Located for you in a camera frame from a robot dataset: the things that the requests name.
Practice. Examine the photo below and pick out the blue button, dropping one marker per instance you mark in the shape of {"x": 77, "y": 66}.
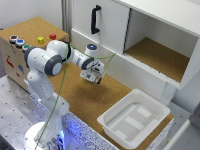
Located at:
{"x": 20, "y": 42}

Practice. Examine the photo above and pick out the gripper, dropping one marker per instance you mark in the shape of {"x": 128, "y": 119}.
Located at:
{"x": 92, "y": 70}

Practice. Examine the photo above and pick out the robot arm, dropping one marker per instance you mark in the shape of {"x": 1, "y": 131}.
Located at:
{"x": 43, "y": 61}

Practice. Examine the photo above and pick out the wooden drawer box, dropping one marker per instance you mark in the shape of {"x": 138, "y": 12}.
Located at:
{"x": 30, "y": 28}

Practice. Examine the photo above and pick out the white cabinet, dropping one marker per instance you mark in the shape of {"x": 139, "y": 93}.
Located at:
{"x": 160, "y": 20}

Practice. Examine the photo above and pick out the yellow block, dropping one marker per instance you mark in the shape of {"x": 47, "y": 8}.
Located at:
{"x": 40, "y": 40}

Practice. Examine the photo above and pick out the red button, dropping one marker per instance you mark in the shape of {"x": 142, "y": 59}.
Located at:
{"x": 13, "y": 38}

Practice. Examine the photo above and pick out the white sliding door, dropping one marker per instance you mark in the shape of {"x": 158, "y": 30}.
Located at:
{"x": 111, "y": 23}

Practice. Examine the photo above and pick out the white plastic box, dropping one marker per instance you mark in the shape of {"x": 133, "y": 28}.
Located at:
{"x": 133, "y": 120}

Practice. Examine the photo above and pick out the green button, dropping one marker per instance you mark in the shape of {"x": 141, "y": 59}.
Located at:
{"x": 25, "y": 46}

